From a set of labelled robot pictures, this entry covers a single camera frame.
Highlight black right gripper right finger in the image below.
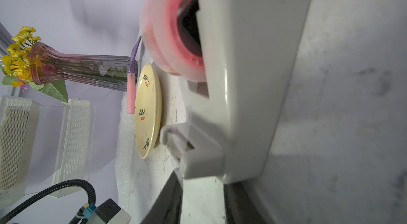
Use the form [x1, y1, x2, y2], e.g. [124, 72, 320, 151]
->
[223, 182, 275, 224]

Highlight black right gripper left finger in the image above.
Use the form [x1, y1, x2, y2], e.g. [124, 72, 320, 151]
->
[142, 172, 183, 224]

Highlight white tape dispenser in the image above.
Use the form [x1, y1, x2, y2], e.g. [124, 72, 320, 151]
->
[141, 0, 311, 184]

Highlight cream floral dinner plate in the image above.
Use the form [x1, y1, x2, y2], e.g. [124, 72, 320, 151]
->
[135, 63, 162, 159]

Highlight white mesh two-tier shelf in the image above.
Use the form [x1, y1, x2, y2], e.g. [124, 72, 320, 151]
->
[1, 96, 95, 209]

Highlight yellow artificial flowers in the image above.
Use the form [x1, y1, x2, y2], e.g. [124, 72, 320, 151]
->
[1, 26, 68, 103]

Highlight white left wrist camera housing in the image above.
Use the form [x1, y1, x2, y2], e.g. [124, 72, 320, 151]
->
[70, 199, 131, 224]

